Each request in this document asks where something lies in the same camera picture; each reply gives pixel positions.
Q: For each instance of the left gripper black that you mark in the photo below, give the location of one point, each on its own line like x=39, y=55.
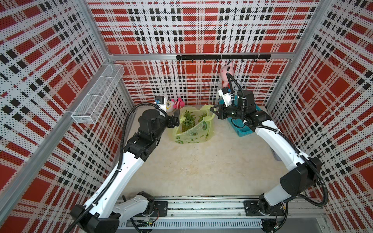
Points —
x=170, y=120

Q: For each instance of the grey oval object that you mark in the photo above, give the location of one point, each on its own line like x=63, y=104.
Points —
x=277, y=158

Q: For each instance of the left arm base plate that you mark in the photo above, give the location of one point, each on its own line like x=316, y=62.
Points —
x=157, y=208

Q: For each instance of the aluminium mounting rail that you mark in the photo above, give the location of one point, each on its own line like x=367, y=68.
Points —
x=198, y=207

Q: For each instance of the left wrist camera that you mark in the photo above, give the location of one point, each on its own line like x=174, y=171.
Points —
x=159, y=100

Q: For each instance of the pink striped plush toy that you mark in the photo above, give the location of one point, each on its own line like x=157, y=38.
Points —
x=174, y=105

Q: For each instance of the black hook rail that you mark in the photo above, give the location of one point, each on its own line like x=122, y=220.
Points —
x=229, y=57

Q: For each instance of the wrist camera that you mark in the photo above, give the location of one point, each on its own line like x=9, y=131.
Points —
x=225, y=94
x=159, y=100

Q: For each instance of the pineapple front yellow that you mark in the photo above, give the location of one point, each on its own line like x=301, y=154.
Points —
x=189, y=121

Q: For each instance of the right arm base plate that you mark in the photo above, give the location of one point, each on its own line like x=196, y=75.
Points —
x=257, y=208

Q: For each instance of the white wire mesh shelf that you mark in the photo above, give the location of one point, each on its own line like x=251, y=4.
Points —
x=99, y=92

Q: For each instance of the yellow-green plastic bag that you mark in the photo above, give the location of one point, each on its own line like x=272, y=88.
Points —
x=202, y=132

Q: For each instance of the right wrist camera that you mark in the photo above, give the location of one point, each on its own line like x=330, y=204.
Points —
x=225, y=94

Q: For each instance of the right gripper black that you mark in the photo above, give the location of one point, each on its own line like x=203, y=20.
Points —
x=221, y=113

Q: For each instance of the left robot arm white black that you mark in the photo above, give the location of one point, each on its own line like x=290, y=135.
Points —
x=133, y=154

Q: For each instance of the pineapple green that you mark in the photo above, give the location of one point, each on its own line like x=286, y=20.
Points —
x=201, y=117

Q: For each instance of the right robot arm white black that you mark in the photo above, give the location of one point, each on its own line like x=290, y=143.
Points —
x=303, y=171

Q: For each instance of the pink hanging plush toy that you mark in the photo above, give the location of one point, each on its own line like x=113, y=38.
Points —
x=227, y=69

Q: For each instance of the teal plastic basket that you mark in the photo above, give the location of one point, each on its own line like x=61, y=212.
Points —
x=237, y=124

